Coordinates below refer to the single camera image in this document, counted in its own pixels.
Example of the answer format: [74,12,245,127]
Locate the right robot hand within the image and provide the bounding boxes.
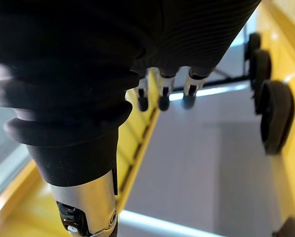
[0,0,261,237]

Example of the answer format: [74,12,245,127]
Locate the black sole-shaped plastic housing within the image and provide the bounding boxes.
[258,79,295,156]

